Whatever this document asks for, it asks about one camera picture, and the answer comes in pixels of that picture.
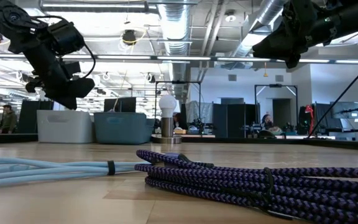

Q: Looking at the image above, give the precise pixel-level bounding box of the grey monitor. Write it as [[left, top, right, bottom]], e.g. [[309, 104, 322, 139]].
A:
[[330, 101, 358, 120]]

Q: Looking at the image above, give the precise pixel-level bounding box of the light blue usb cable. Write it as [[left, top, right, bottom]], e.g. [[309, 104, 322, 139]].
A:
[[0, 156, 150, 189]]

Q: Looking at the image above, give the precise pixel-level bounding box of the black monitor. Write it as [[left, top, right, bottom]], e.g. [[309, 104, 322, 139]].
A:
[[103, 97, 137, 113]]

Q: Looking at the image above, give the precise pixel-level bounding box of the red hanging object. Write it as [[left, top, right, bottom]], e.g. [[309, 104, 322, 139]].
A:
[[305, 105, 315, 135]]

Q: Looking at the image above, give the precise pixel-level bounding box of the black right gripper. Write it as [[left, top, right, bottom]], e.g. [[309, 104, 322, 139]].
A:
[[252, 0, 341, 69]]

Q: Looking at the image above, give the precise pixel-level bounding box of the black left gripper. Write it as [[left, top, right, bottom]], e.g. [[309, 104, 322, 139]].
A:
[[23, 49, 96, 110]]

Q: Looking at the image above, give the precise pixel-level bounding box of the teal plastic bin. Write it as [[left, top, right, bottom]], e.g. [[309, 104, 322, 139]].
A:
[[93, 111, 155, 146]]

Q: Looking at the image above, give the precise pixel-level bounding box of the black divider panel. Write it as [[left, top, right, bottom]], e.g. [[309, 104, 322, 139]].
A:
[[213, 103, 260, 139]]

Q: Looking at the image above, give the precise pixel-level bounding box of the dark purple braided usb cable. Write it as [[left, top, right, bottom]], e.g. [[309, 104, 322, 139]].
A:
[[134, 149, 358, 224]]

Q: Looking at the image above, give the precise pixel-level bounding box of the white plastic bin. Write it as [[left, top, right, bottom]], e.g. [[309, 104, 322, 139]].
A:
[[36, 110, 93, 144]]

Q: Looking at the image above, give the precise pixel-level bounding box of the person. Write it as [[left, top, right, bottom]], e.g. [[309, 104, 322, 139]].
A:
[[172, 112, 188, 131], [0, 105, 19, 134], [259, 114, 284, 136]]

